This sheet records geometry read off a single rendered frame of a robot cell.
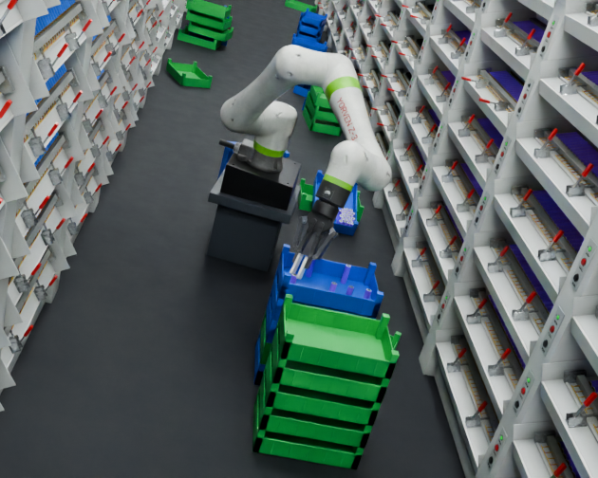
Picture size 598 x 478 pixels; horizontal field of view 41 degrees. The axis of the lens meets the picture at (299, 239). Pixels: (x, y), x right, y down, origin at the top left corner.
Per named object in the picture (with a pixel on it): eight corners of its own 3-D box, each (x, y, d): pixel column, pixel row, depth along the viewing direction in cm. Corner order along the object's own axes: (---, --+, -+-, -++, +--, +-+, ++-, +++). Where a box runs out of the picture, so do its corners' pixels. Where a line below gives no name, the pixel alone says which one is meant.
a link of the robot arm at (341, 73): (306, 68, 267) (322, 42, 258) (337, 74, 273) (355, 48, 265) (319, 108, 258) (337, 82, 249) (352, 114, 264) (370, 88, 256)
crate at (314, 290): (278, 298, 231) (285, 274, 228) (277, 265, 249) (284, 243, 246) (376, 318, 235) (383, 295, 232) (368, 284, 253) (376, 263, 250)
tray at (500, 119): (507, 141, 247) (508, 112, 242) (463, 87, 301) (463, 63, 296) (570, 136, 246) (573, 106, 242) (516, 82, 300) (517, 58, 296)
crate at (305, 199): (298, 209, 373) (303, 193, 370) (297, 192, 391) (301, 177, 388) (359, 222, 377) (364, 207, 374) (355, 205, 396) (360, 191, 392)
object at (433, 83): (442, 125, 317) (442, 92, 311) (417, 84, 371) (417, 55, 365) (493, 120, 317) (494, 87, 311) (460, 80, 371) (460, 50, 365)
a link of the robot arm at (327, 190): (355, 194, 236) (327, 182, 239) (345, 188, 225) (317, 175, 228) (346, 212, 236) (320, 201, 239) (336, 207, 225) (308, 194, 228)
